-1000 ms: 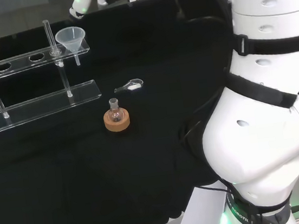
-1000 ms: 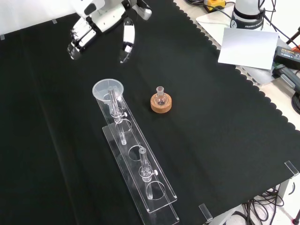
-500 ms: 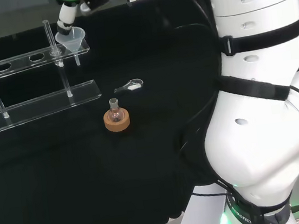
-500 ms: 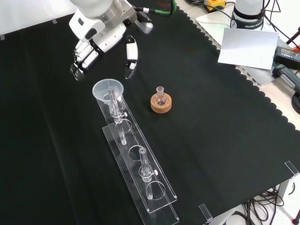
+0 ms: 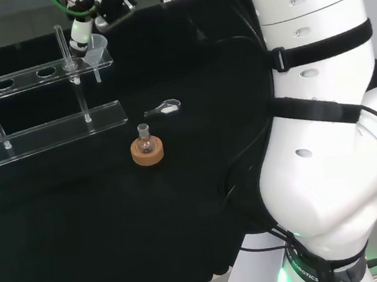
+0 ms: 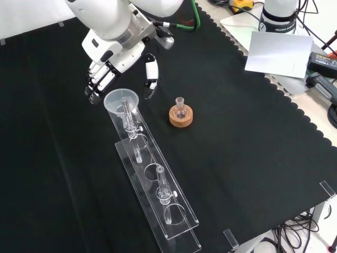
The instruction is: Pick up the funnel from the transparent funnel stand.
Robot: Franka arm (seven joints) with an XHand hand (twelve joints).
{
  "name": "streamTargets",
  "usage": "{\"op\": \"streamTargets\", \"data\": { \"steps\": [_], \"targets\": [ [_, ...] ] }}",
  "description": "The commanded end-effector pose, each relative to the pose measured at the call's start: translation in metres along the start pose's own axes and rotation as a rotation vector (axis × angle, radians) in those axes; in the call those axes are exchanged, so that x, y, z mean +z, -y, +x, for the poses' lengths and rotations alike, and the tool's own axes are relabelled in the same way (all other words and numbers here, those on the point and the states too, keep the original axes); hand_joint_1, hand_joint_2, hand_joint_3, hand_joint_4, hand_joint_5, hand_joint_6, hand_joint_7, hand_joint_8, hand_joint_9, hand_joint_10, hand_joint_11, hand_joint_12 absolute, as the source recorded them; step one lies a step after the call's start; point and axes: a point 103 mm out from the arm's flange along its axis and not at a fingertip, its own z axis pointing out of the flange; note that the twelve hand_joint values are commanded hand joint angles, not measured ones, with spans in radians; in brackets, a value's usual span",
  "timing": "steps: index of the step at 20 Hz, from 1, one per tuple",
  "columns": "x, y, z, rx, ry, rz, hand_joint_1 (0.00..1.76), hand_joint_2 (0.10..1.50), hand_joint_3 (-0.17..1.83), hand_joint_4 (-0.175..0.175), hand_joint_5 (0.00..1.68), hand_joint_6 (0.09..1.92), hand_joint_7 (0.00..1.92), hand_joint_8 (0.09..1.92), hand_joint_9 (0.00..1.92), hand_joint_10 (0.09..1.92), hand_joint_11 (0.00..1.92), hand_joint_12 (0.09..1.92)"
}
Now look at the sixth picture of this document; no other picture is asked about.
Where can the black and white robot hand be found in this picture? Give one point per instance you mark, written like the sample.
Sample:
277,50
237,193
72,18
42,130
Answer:
116,55

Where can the clear acrylic funnel stand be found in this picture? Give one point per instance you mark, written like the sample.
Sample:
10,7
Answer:
155,189

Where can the glass round-bottom flask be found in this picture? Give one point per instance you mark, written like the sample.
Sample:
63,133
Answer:
180,109

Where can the yellow stop button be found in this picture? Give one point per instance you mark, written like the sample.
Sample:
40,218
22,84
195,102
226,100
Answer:
242,4

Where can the black bench cloth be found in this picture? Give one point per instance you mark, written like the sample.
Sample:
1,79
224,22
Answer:
237,158

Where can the black power adapter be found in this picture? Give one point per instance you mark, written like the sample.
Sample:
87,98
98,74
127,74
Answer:
322,63

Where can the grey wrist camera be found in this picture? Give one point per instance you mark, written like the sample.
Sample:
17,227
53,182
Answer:
166,39

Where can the grey base plate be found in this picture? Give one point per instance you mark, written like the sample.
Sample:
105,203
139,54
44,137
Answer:
237,26

